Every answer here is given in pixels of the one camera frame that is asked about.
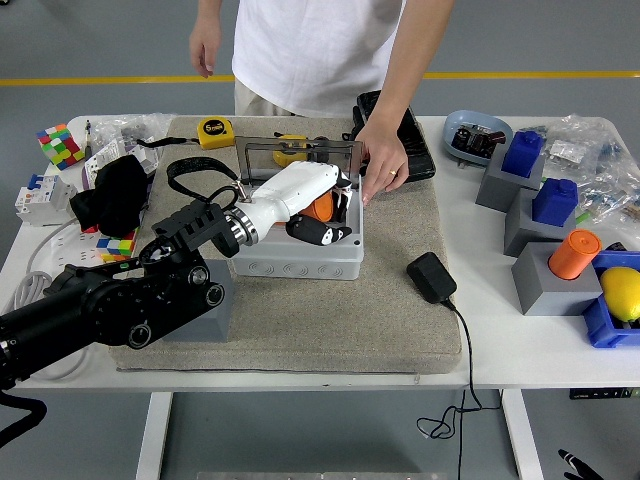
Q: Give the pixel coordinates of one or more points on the person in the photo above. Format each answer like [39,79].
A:
[310,50]

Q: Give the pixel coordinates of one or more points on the small colourful puzzle cube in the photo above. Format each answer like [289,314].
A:
[117,247]

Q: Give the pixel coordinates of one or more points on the white circuit breaker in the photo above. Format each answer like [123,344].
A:
[45,200]

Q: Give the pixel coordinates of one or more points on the person's right forearm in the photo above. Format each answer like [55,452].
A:
[210,15]

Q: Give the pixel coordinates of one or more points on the white table leg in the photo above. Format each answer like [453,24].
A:
[522,435]
[152,435]

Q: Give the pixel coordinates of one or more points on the black cloth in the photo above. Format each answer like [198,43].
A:
[115,195]

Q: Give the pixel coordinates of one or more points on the person's left hand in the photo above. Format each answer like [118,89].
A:
[385,160]

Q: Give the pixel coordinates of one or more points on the small bag of white parts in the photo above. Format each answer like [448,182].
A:
[565,150]

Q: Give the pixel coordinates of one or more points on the small white breaker module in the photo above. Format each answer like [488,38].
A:
[147,160]

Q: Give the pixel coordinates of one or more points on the yellow lemon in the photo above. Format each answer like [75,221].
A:
[620,292]

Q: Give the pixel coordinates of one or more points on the grey block with round hole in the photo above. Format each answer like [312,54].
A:
[220,310]

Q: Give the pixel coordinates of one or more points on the white power strip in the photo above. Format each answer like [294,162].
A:
[70,255]

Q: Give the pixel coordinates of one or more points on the orange cylinder battery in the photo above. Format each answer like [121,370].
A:
[572,255]
[320,207]

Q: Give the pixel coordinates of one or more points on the person's right hand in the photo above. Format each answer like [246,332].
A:
[205,50]

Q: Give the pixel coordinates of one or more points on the clear bag of grey parts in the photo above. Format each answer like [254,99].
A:
[130,127]

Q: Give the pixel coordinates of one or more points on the dark electronic parts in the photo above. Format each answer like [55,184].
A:
[475,140]

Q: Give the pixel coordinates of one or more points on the black table control panel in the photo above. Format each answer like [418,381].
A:
[600,393]

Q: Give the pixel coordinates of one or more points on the grey plastic junction box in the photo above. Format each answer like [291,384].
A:
[300,265]

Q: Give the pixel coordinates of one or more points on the large clear bag of parts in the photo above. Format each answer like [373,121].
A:
[610,170]

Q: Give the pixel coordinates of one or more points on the thin screwdriver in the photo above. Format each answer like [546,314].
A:
[88,140]

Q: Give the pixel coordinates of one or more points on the grey holder block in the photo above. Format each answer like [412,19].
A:
[545,295]
[495,190]
[522,235]

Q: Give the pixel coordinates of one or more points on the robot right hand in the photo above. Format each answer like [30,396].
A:
[582,472]

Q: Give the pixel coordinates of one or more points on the blue battery block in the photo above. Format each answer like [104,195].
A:
[522,152]
[552,200]

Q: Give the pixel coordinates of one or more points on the white and purple card package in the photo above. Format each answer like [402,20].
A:
[97,165]

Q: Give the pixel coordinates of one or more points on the grey-brown mat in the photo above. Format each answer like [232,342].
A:
[325,325]

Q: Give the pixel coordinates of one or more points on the black power adapter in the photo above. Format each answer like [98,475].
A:
[431,277]

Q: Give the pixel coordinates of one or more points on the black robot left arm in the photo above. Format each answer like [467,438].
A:
[125,300]

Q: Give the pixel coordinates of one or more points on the person's left forearm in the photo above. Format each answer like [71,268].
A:
[410,60]

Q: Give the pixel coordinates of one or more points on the large colourful puzzle cube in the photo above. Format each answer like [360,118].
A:
[60,147]

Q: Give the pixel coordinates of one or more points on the blue plastic bin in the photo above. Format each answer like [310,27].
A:
[602,330]

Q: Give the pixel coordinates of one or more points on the light blue bowl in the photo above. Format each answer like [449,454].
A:
[455,125]

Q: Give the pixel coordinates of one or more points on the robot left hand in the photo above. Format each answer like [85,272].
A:
[300,185]

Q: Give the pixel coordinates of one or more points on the smoky transparent box lid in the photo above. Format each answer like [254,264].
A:
[257,160]

